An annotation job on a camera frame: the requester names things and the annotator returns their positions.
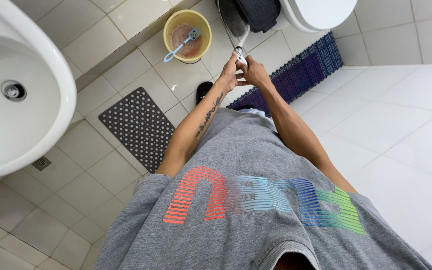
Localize metal floor drain grate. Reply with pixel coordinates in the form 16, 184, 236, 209
32, 156, 52, 172

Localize light blue scrub brush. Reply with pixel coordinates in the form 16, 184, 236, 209
163, 27, 202, 63

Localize yellow plastic bucket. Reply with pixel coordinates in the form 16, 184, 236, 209
163, 9, 212, 65

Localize person's left hand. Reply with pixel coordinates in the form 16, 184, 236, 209
217, 52, 251, 93

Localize black perforated rubber mat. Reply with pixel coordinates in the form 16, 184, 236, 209
98, 86, 176, 174

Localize purple plastic floor mat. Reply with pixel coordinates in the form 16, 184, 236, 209
226, 31, 344, 118

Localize light blue shorts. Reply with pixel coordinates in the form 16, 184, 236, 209
238, 108, 267, 118

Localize person's right hand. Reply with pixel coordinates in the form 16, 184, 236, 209
236, 55, 274, 89

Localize metal sink drain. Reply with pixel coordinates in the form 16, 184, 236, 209
1, 80, 27, 103

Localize black sandal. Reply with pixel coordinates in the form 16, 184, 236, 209
196, 81, 214, 106

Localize white ceramic sink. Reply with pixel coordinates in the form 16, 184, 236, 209
0, 0, 77, 180

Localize white toilet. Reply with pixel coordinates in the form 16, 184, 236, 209
278, 0, 359, 34

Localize grey printed t-shirt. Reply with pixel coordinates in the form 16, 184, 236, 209
94, 108, 432, 270

